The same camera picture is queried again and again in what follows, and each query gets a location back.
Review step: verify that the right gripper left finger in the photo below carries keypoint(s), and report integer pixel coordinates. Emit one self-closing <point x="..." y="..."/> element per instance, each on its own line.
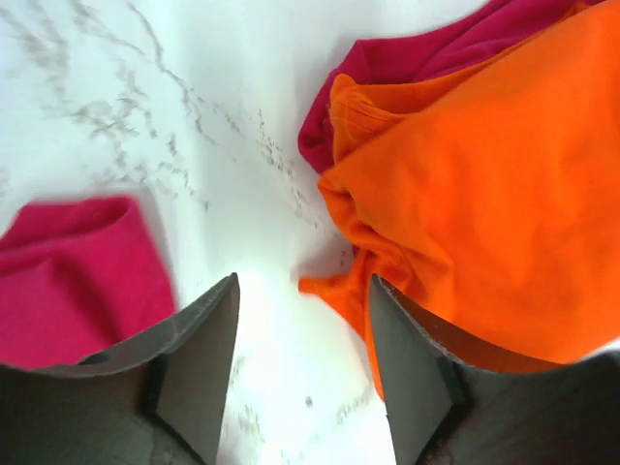
<point x="157" y="398"/>

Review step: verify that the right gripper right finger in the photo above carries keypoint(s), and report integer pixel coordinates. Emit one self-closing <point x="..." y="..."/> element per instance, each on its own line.
<point x="452" y="398"/>

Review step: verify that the magenta t shirt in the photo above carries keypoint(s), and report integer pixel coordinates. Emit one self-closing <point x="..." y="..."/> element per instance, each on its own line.
<point x="491" y="29"/>
<point x="76" y="278"/>

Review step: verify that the orange folded t shirt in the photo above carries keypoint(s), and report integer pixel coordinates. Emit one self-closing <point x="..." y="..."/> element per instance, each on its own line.
<point x="490" y="196"/>

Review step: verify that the folded magenta t shirt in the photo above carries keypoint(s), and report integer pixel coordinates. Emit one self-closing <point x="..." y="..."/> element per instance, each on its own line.
<point x="491" y="29"/>

